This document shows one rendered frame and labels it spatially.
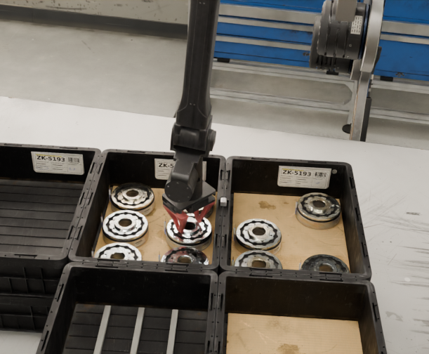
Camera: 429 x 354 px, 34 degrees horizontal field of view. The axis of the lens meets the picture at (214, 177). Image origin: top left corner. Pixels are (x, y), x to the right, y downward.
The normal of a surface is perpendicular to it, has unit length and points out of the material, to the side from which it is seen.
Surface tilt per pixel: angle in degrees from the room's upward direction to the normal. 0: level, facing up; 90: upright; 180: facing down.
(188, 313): 0
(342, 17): 90
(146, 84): 0
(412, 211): 0
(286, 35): 90
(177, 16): 90
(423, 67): 90
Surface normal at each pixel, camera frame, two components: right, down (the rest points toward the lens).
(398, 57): -0.18, 0.58
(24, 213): 0.04, -0.81
